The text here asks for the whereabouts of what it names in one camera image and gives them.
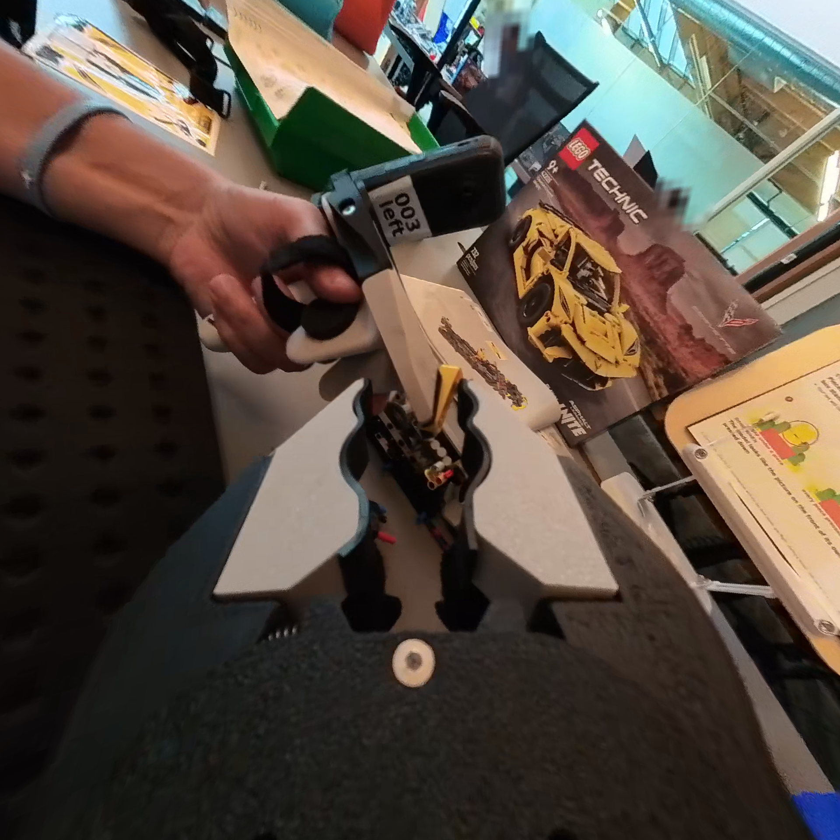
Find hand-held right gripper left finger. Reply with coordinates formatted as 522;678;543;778
212;379;374;601

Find black handheld camera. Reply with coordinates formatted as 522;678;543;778
125;0;232;119

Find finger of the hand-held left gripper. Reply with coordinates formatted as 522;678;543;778
363;266;448;422

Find lego car model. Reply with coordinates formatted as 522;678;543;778
364;390;472;549

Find person's left forearm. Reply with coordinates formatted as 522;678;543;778
0;46;224;263

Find grey wristband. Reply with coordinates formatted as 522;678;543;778
16;101;129;217

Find lego set box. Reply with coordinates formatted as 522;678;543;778
457;120;782;447

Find blue plastic bin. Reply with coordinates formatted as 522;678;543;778
791;791;840;840

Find teal roll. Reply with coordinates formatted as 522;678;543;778
279;0;343;40

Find printed instruction sheet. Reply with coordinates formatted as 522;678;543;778
688;361;840;592

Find green plastic bin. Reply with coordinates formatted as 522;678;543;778
224;42;439;191

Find orange bag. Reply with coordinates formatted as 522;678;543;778
335;0;398;55

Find black office chair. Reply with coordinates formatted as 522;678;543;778
427;31;599;165

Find yellow sticker sheet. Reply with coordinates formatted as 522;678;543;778
23;14;221;156

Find black lego connector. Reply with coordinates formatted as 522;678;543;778
366;500;399;547

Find person's left hand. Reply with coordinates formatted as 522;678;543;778
167;184;365;376

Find metal air duct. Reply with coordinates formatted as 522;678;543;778
669;0;840;89

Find paper sheets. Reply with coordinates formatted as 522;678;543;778
226;0;421;155

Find lego instruction booklet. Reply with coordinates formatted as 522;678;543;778
394;276;563;432

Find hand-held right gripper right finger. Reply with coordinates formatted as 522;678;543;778
455;378;620;601

